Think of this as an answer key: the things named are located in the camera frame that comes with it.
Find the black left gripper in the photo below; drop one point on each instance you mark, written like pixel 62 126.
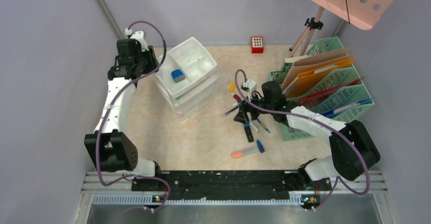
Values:
pixel 150 55

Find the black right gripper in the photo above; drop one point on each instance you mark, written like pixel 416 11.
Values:
pixel 242 116

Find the red plastic folder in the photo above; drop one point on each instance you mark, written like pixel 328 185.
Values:
pixel 328 91

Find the orange folder binder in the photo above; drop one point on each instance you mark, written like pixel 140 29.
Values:
pixel 307 80

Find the black marker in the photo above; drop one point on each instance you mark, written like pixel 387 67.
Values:
pixel 248 133

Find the green plastic file rack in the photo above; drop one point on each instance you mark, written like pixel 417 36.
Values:
pixel 342 97

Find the white plastic drawer organizer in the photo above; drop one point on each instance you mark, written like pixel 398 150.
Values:
pixel 202 82

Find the orange cap clear marker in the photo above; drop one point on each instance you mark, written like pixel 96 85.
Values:
pixel 243 153

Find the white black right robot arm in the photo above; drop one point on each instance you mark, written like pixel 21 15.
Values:
pixel 352 151

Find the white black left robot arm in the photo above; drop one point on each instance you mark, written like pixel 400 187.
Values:
pixel 108 146

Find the blue clear gel pen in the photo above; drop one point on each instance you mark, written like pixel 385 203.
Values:
pixel 263 126

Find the white blue pen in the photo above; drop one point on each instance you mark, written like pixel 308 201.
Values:
pixel 254 127

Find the dark purple pen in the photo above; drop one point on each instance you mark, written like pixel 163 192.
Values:
pixel 231 110

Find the blue grey eraser block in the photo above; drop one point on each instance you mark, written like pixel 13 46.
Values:
pixel 177 75

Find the blue marker cap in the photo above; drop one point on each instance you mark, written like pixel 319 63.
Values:
pixel 260 146

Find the red grid pen holder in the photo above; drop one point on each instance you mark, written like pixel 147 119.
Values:
pixel 257 46

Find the blue file folder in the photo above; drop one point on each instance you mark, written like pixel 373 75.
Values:
pixel 346 107

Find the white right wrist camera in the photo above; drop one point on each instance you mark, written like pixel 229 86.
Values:
pixel 250 87

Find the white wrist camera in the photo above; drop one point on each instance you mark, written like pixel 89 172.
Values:
pixel 138 36
pixel 250 87

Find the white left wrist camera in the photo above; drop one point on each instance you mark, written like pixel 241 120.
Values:
pixel 138 36

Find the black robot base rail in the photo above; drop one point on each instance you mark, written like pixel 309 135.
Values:
pixel 289 180

